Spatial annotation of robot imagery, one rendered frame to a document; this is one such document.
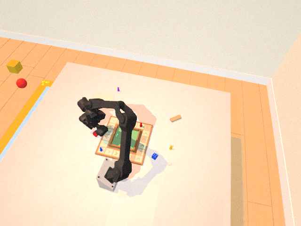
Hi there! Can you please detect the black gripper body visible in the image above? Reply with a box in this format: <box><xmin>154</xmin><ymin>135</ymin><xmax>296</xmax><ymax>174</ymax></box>
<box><xmin>79</xmin><ymin>113</ymin><xmax>108</xmax><ymax>137</ymax></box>

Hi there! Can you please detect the blue die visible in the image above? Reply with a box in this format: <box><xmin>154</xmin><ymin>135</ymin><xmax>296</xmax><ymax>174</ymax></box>
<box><xmin>152</xmin><ymin>153</ymin><xmax>158</xmax><ymax>160</ymax></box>

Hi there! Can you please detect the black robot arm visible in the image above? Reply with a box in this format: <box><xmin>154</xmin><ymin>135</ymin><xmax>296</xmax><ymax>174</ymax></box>
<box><xmin>77</xmin><ymin>97</ymin><xmax>137</xmax><ymax>184</ymax></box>

